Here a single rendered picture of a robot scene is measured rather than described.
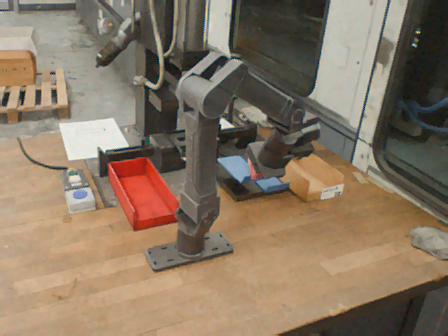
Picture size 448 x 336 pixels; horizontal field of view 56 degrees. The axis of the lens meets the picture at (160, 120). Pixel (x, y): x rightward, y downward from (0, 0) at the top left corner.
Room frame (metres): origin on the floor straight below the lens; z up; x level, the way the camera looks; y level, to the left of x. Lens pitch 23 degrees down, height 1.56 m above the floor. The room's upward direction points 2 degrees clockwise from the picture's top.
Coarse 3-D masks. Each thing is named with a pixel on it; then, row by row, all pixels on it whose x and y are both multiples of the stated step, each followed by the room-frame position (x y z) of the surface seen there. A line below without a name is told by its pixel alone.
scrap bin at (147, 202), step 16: (128, 160) 1.07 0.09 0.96; (144, 160) 1.09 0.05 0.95; (112, 176) 1.01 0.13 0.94; (128, 176) 1.07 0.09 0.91; (144, 176) 1.08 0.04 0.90; (160, 176) 0.98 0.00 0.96; (128, 192) 0.99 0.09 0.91; (144, 192) 0.99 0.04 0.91; (160, 192) 0.97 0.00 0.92; (128, 208) 0.86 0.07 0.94; (144, 208) 0.91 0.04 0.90; (160, 208) 0.92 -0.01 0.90; (176, 208) 0.87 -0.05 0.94; (144, 224) 0.83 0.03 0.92; (160, 224) 0.85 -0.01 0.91
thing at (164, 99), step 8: (168, 64) 1.37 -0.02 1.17; (168, 72) 1.23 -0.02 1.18; (176, 72) 1.25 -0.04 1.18; (184, 72) 1.17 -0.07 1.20; (168, 80) 1.22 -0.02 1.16; (176, 80) 1.17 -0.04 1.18; (160, 88) 1.20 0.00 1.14; (168, 88) 1.20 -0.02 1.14; (152, 96) 1.17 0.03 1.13; (160, 96) 1.13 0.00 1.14; (168, 96) 1.13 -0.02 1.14; (176, 96) 1.14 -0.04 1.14; (160, 104) 1.10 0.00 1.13; (168, 104) 1.11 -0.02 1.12; (176, 104) 1.12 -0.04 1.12
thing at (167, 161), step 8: (160, 152) 1.11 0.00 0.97; (168, 152) 1.11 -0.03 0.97; (184, 152) 1.13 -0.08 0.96; (216, 152) 1.17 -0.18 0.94; (152, 160) 1.17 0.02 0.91; (160, 160) 1.10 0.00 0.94; (168, 160) 1.11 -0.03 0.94; (176, 160) 1.12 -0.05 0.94; (216, 160) 1.17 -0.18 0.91; (160, 168) 1.10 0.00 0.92; (168, 168) 1.11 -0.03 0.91; (176, 168) 1.12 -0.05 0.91
